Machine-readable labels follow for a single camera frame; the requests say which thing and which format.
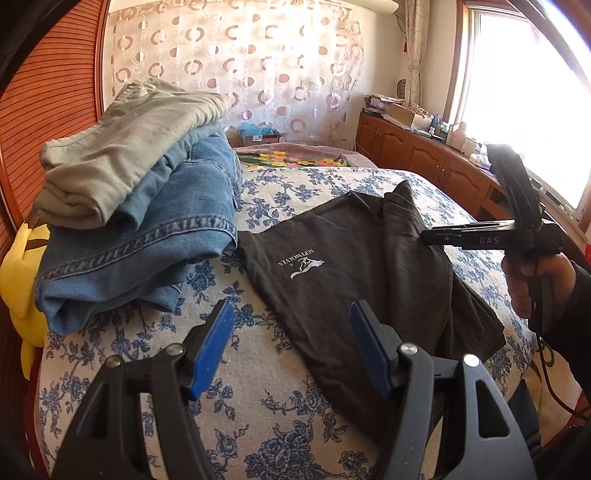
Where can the window with wooden frame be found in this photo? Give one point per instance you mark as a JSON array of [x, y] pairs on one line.
[[513, 87]]

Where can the brown louvered wooden wardrobe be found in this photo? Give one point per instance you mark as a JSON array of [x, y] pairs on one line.
[[51, 87]]

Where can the patterned side window curtain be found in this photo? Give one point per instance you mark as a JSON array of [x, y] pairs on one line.
[[417, 21]]

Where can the yellow plush toy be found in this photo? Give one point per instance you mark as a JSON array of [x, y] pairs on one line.
[[18, 272]]

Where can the blue folded jeans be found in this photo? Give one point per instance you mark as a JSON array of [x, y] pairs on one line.
[[182, 212]]

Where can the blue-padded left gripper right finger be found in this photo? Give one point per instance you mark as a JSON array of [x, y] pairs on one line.
[[480, 437]]

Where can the person's right hand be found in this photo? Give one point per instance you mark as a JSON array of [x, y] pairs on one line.
[[525, 289]]

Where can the grey-green folded pants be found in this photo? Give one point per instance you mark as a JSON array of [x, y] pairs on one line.
[[88, 175]]

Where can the black pants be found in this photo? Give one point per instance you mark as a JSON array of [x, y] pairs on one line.
[[310, 269]]

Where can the sheer circle-pattern curtain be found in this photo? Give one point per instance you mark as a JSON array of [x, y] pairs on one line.
[[288, 65]]

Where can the cardboard box with blue cloth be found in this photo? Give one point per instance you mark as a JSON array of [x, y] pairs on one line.
[[254, 135]]

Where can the brown wooden low cabinet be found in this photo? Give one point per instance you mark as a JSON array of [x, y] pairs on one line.
[[390, 146]]

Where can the cardboard box on cabinet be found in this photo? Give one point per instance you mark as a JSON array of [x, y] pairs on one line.
[[409, 118]]

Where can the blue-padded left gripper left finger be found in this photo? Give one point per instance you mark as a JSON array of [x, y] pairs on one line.
[[105, 438]]

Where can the white bottle on cabinet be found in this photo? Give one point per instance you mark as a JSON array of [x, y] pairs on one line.
[[458, 136]]

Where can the colourful floral blanket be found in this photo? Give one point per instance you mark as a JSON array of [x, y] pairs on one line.
[[309, 152]]

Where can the white wall air conditioner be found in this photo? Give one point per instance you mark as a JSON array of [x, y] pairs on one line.
[[388, 7]]

